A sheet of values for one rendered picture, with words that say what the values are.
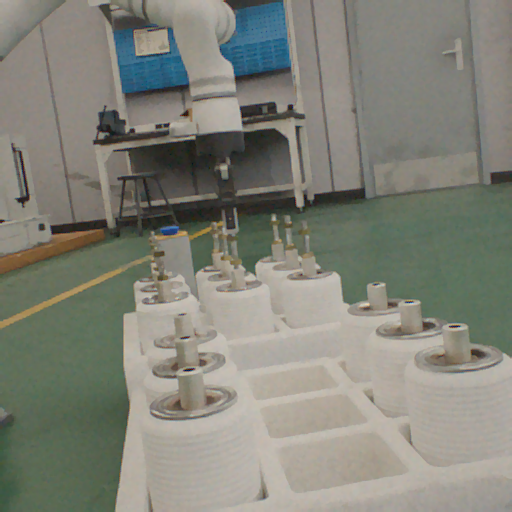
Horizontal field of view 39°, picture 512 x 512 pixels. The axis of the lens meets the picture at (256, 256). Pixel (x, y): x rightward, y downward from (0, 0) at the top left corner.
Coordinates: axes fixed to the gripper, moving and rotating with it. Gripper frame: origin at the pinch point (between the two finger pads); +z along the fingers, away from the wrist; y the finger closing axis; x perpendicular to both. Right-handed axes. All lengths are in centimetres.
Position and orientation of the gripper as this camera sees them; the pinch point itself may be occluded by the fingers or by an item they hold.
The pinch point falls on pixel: (230, 222)
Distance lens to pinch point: 113.6
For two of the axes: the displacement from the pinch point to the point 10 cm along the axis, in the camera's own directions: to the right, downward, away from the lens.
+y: -0.6, -1.2, 9.9
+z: 1.2, 9.8, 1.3
